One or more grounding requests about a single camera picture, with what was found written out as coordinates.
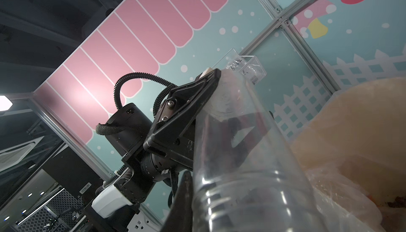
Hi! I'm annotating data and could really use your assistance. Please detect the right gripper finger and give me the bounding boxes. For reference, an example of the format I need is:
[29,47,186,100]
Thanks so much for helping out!
[160,171,193,232]

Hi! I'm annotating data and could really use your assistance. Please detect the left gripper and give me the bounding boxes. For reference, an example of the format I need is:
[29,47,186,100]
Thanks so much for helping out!
[143,69,222,170]

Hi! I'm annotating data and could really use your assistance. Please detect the clear plastic jar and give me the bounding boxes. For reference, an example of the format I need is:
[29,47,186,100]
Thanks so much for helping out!
[192,69,327,232]

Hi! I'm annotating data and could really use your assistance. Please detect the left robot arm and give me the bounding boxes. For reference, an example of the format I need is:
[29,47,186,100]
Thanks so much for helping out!
[85,69,221,232]

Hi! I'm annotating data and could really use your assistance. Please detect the dried flowers in bin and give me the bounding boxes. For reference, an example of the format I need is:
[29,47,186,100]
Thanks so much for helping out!
[387,196,406,208]

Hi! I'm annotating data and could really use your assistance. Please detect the clear plastic bin liner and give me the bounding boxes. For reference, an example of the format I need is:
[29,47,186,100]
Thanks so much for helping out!
[306,163,385,232]

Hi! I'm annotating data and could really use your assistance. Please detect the cream trash bin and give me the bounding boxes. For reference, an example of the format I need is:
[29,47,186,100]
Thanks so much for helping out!
[290,76,406,207]

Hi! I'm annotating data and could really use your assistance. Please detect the clear wire wall basket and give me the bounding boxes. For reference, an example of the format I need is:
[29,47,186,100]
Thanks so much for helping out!
[213,48,267,85]

